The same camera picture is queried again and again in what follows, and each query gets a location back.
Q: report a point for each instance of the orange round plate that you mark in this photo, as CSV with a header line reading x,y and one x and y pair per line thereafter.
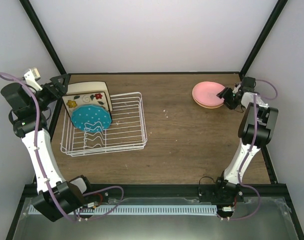
x,y
207,106

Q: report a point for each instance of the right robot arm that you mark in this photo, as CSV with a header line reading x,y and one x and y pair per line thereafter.
x,y
255,132

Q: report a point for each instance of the black front frame rail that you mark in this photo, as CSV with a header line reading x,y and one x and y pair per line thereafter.
x,y
172,190

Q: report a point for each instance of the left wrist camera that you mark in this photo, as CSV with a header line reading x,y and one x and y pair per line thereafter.
x,y
32,76

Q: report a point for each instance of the square floral plate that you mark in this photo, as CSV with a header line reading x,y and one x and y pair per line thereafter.
x,y
72,102

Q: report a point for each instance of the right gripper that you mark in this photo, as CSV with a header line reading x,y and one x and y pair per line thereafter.
x,y
227,91

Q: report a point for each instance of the slotted cable duct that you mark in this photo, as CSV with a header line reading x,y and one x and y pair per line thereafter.
x,y
194,210

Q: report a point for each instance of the teal dotted plate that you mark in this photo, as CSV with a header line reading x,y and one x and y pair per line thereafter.
x,y
91,118

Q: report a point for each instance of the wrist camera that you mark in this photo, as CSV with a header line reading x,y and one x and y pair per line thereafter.
x,y
237,87
32,76

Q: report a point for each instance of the white wire dish rack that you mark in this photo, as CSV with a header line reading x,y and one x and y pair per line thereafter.
x,y
127,131

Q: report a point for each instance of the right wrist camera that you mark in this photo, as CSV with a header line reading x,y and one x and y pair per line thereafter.
x,y
237,87

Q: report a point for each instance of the cream square plate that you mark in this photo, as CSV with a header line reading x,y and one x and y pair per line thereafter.
x,y
90,87

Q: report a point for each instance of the pink round plate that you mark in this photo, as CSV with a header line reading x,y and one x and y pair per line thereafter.
x,y
205,92

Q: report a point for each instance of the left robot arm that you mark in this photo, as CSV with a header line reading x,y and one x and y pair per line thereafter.
x,y
28,99

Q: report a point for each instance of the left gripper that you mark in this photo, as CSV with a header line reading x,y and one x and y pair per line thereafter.
x,y
56,82

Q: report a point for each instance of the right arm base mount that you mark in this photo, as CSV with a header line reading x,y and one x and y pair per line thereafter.
x,y
219,195

